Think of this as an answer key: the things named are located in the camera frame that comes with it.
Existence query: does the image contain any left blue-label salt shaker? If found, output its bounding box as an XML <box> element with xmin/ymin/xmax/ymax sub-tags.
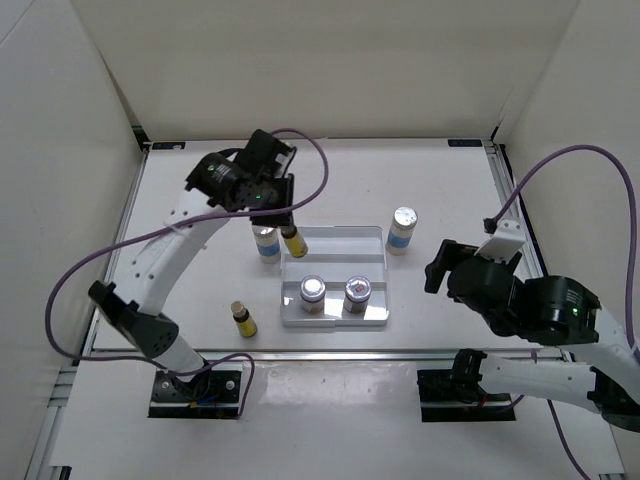
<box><xmin>252</xmin><ymin>225</ymin><xmax>281</xmax><ymax>264</ymax></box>

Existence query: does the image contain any white divided plastic tray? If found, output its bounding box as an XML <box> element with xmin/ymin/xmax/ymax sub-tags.
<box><xmin>280</xmin><ymin>226</ymin><xmax>389</xmax><ymax>330</ymax></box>

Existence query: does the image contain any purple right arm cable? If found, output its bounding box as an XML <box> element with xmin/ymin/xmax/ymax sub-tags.
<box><xmin>482</xmin><ymin>144</ymin><xmax>640</xmax><ymax>480</ymax></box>

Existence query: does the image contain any aluminium table frame rail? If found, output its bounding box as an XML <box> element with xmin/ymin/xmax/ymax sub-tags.
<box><xmin>79</xmin><ymin>349</ymin><xmax>531</xmax><ymax>363</ymax></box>

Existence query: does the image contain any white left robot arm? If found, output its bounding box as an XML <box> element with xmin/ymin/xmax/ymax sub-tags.
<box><xmin>89</xmin><ymin>130</ymin><xmax>294</xmax><ymax>400</ymax></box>

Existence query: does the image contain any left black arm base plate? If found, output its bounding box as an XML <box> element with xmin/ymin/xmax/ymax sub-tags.
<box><xmin>147</xmin><ymin>367</ymin><xmax>243</xmax><ymax>420</ymax></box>

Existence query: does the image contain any blue-label salt shaker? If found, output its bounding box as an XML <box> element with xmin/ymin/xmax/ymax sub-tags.
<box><xmin>252</xmin><ymin>225</ymin><xmax>281</xmax><ymax>264</ymax></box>
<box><xmin>385</xmin><ymin>206</ymin><xmax>418</xmax><ymax>256</ymax></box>

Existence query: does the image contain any yellow-label small bottle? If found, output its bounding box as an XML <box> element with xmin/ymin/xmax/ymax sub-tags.
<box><xmin>230</xmin><ymin>301</ymin><xmax>258</xmax><ymax>338</ymax></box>
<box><xmin>280</xmin><ymin>225</ymin><xmax>308</xmax><ymax>258</ymax></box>

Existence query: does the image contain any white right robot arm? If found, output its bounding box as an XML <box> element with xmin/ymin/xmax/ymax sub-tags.
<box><xmin>424</xmin><ymin>240</ymin><xmax>639</xmax><ymax>432</ymax></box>

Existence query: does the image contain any silver-lid spice jar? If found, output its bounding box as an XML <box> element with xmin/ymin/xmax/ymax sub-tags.
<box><xmin>299</xmin><ymin>275</ymin><xmax>326</xmax><ymax>314</ymax></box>

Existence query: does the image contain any red-logo-lid spice jar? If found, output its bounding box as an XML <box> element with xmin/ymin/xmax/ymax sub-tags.
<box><xmin>343</xmin><ymin>276</ymin><xmax>372</xmax><ymax>315</ymax></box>

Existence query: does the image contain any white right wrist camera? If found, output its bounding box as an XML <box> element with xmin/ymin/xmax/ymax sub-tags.
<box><xmin>475</xmin><ymin>218</ymin><xmax>526</xmax><ymax>264</ymax></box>

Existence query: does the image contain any right blue-label salt shaker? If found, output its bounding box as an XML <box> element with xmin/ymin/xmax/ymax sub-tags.
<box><xmin>385</xmin><ymin>206</ymin><xmax>418</xmax><ymax>256</ymax></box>

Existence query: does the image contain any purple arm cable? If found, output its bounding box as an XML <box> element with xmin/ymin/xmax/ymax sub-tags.
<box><xmin>44</xmin><ymin>127</ymin><xmax>331</xmax><ymax>420</ymax></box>
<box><xmin>482</xmin><ymin>144</ymin><xmax>640</xmax><ymax>480</ymax></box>

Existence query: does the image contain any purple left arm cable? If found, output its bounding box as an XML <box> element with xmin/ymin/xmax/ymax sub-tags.
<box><xmin>44</xmin><ymin>127</ymin><xmax>331</xmax><ymax>420</ymax></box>

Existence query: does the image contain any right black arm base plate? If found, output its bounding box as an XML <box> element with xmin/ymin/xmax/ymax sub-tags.
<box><xmin>417</xmin><ymin>370</ymin><xmax>516</xmax><ymax>423</ymax></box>

